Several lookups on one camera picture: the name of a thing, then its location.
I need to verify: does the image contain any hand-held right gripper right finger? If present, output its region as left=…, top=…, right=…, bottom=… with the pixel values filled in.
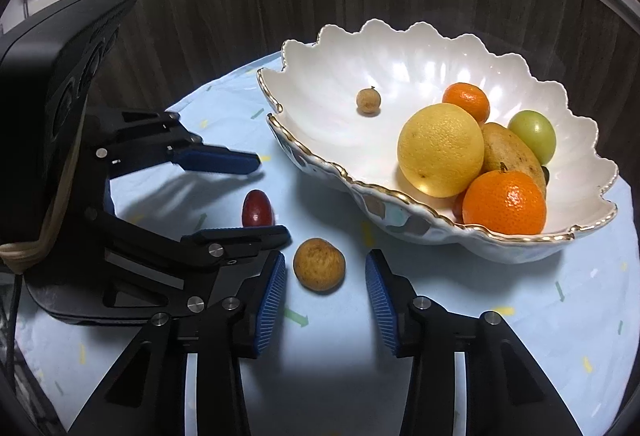
left=365, top=250, right=583, bottom=436

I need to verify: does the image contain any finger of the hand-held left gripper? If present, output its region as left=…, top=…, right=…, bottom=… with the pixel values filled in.
left=85, top=203, right=292, bottom=315
left=82, top=109, right=262, bottom=179

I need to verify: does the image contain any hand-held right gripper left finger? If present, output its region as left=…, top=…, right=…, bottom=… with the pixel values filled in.
left=67, top=250, right=287, bottom=436

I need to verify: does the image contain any red grape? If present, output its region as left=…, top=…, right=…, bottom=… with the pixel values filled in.
left=242, top=189, right=274, bottom=228

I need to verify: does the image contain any brown longan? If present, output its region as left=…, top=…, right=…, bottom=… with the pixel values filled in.
left=293, top=237, right=346, bottom=291
left=356, top=86, right=382, bottom=118

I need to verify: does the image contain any orange tangerine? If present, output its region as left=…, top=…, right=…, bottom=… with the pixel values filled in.
left=442, top=82, right=491, bottom=124
left=461, top=165, right=547, bottom=237

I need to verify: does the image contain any white scalloped bowl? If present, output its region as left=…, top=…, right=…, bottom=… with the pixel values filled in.
left=256, top=19, right=620, bottom=265

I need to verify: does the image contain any green jujube fruit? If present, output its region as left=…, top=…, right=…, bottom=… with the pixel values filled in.
left=507, top=110, right=557, bottom=165

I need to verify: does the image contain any light blue confetti tablecloth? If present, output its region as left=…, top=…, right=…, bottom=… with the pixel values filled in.
left=0, top=51, right=640, bottom=436

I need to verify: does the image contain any beige rubber band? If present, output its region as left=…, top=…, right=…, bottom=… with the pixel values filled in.
left=0, top=151, right=81, bottom=274

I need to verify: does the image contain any dark wood kitchen cabinet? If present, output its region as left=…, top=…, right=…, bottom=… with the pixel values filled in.
left=85, top=0, right=640, bottom=157

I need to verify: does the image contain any yellow citrus fruit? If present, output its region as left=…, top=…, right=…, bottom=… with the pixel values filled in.
left=397, top=103, right=485, bottom=198

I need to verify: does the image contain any brownish yellow mango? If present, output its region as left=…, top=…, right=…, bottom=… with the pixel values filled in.
left=480, top=122, right=548, bottom=199

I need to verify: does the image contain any black cable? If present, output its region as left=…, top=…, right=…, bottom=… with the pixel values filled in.
left=2, top=273, right=23, bottom=417

